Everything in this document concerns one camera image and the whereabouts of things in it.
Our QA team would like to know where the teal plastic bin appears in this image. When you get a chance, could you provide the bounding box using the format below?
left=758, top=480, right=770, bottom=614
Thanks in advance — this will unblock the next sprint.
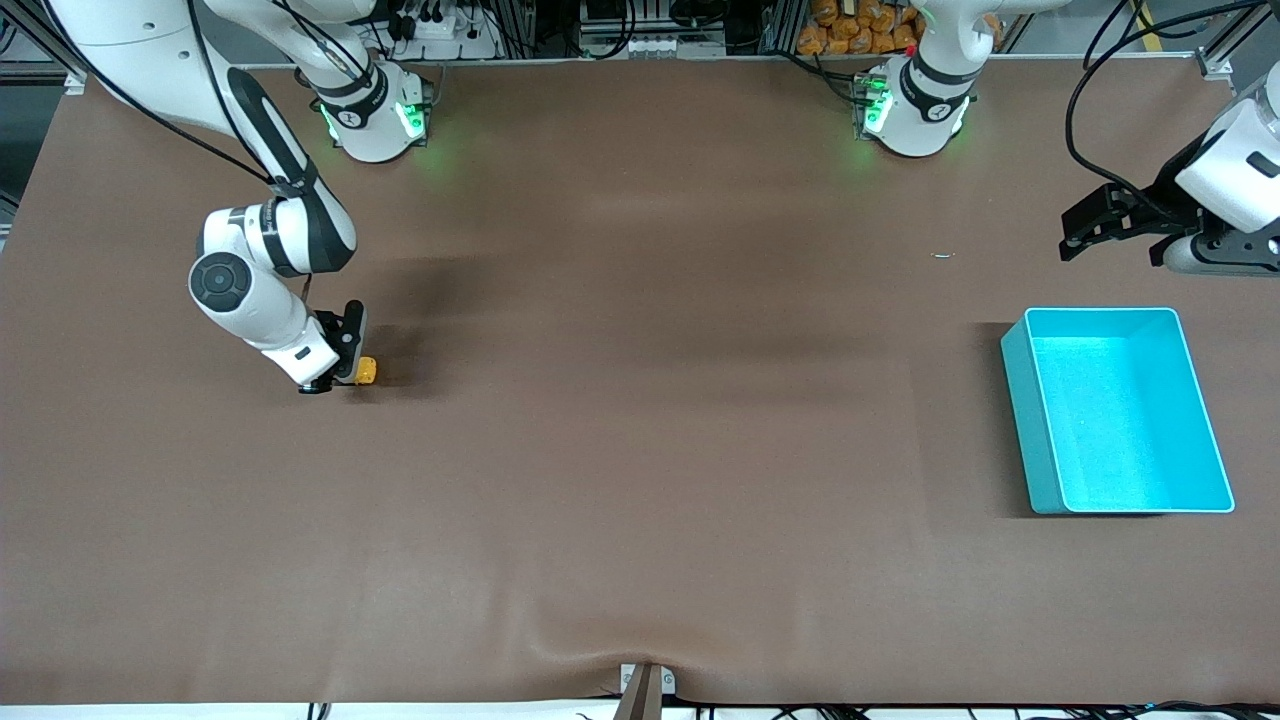
left=1001, top=307, right=1236, bottom=517

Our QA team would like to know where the orange packets pile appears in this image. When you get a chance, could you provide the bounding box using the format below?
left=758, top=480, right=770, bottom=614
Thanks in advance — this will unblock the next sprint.
left=797, top=0, right=926, bottom=56

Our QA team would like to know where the white power strip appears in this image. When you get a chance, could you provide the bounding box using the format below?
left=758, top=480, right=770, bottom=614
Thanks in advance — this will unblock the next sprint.
left=385, top=0, right=501, bottom=61

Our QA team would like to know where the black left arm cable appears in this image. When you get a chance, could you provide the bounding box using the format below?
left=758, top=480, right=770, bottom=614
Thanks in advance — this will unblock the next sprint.
left=1065, top=0, right=1280, bottom=226

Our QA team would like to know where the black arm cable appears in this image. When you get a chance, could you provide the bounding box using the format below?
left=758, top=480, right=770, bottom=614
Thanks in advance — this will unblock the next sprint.
left=1065, top=0, right=1280, bottom=226
left=10, top=0, right=376, bottom=301

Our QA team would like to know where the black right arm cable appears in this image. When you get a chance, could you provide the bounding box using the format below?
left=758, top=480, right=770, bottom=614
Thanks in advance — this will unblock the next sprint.
left=10, top=0, right=376, bottom=301

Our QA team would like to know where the metal edge clamp bracket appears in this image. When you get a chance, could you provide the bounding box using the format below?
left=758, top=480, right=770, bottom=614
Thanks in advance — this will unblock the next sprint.
left=618, top=662, right=678, bottom=698

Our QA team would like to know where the aluminium frame strut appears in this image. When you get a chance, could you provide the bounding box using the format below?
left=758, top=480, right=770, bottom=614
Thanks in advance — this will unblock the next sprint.
left=0, top=0, right=71, bottom=81

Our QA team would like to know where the brown wooden post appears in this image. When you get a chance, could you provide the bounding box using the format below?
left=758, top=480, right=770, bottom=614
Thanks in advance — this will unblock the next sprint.
left=612, top=665, right=663, bottom=720

